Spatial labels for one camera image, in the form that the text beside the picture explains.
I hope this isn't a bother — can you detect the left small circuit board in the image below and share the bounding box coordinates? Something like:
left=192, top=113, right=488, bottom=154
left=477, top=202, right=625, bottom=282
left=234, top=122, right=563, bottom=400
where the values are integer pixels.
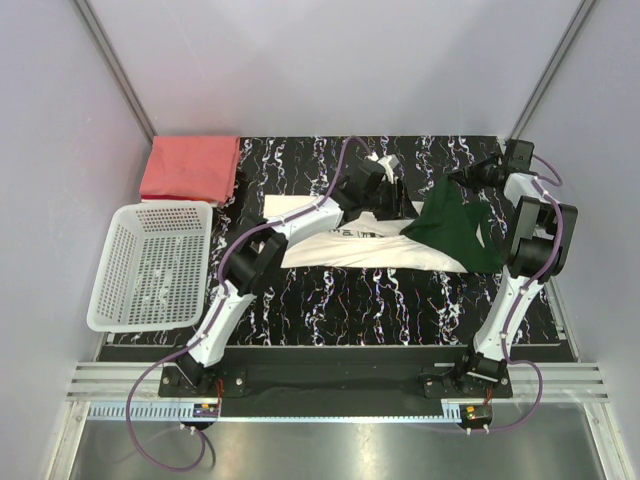
left=193, top=403, right=221, bottom=418

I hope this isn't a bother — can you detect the white and green raglan t-shirt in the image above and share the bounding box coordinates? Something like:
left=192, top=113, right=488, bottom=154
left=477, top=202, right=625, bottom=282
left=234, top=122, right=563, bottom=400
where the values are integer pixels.
left=281, top=177, right=503, bottom=274

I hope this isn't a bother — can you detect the right small circuit board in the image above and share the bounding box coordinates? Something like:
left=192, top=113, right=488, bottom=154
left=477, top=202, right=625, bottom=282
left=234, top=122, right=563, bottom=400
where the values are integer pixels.
left=462, top=404, right=493, bottom=423

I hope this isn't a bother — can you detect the aluminium frame post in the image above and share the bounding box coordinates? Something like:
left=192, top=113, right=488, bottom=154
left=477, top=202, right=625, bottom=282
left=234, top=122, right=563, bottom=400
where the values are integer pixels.
left=70, top=0, right=156, bottom=143
left=504, top=0, right=599, bottom=142

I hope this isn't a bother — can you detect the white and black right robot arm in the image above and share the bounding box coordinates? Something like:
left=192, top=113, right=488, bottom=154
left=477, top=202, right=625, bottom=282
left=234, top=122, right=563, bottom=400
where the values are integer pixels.
left=449, top=139, right=578, bottom=397

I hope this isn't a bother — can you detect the slotted aluminium front rail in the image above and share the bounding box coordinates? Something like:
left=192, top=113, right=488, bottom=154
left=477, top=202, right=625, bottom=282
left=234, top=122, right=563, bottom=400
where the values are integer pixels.
left=67, top=363, right=608, bottom=423

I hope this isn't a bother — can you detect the folded pink t-shirt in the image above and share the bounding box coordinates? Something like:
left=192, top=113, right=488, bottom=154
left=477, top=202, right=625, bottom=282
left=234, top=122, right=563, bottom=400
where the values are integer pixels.
left=139, top=135, right=240, bottom=205

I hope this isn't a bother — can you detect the right aluminium frame post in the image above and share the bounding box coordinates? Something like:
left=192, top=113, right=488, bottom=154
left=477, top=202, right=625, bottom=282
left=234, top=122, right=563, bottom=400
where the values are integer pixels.
left=504, top=0, right=599, bottom=142

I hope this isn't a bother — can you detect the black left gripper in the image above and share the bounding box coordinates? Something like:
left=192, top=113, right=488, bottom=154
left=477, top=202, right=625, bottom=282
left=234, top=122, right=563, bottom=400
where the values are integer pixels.
left=361, top=179, right=418, bottom=223

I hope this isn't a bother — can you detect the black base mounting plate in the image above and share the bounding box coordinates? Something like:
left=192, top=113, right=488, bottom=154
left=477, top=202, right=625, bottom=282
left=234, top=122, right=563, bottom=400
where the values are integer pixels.
left=159, top=346, right=512, bottom=421

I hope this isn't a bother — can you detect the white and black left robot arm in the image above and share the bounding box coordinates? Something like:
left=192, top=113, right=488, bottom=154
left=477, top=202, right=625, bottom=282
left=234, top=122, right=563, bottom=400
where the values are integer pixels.
left=176, top=154, right=417, bottom=396

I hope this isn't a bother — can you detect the folded white t-shirt under stack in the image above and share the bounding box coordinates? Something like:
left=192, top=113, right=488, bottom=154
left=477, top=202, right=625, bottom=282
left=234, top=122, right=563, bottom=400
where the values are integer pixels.
left=140, top=198, right=219, bottom=208

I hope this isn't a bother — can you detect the white perforated plastic basket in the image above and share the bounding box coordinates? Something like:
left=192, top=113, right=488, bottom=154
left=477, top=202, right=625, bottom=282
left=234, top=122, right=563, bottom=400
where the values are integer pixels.
left=86, top=200, right=213, bottom=334

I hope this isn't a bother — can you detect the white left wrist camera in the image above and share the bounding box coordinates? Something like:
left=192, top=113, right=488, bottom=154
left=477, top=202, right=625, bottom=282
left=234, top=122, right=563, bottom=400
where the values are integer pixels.
left=377, top=154, right=400, bottom=184

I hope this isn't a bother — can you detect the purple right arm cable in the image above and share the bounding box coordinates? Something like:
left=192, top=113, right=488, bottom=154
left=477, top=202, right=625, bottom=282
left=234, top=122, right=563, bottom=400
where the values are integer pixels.
left=479, top=154, right=564, bottom=434

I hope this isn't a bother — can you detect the left aluminium frame post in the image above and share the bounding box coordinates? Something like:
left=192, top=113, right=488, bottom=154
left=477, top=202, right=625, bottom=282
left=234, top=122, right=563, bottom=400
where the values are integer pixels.
left=70, top=0, right=156, bottom=143

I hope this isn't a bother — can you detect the small circuit board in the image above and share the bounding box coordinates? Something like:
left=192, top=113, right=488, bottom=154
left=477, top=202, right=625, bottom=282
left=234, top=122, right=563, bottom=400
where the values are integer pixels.
left=193, top=403, right=221, bottom=418
left=462, top=404, right=493, bottom=423

